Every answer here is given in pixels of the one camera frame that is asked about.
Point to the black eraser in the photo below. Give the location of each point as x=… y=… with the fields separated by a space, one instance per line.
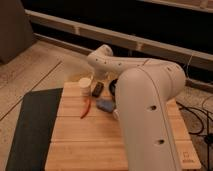
x=98 y=89

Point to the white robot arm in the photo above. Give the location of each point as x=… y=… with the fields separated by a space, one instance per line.
x=143 y=87

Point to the dark ceramic bowl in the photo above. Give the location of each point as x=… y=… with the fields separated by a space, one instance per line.
x=112 y=86

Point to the blue rectangular sponge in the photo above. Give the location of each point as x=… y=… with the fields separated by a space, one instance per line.
x=105 y=105

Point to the white plastic bottle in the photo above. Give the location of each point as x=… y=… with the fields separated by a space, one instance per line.
x=116 y=115

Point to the black floor mat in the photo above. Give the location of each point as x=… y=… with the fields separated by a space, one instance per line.
x=33 y=131

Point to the brown cabinet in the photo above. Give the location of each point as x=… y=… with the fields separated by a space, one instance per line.
x=16 y=34

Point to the white window rail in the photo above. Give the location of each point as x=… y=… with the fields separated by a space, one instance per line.
x=198 y=59

